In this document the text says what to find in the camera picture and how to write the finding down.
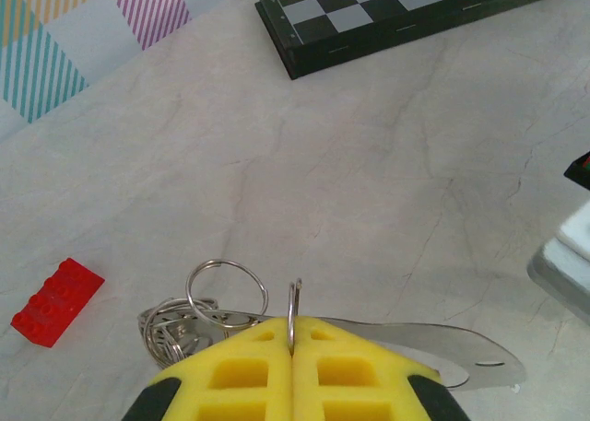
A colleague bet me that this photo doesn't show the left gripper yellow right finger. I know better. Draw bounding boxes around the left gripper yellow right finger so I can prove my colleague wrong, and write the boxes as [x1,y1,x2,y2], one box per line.
[292,314,471,421]

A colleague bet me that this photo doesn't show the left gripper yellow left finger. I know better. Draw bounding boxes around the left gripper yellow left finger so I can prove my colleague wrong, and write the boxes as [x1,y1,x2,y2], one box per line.
[122,316,295,421]

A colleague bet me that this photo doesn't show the silver split key ring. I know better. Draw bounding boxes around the silver split key ring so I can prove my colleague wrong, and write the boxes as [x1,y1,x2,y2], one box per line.
[185,258,270,323]
[136,296,220,376]
[286,277,304,354]

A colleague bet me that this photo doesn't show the silver metal keyring plate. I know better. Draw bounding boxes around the silver metal keyring plate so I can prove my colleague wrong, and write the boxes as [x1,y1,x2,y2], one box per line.
[136,300,526,391]

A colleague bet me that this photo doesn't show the red toy brick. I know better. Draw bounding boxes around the red toy brick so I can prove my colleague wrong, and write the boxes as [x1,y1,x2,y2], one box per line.
[9,257,106,348]

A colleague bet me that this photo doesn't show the black grey chessboard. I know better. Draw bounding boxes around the black grey chessboard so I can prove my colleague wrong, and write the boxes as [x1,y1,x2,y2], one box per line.
[254,0,576,80]

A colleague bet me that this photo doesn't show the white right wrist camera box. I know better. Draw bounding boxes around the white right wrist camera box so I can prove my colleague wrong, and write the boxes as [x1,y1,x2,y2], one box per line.
[526,204,590,328]

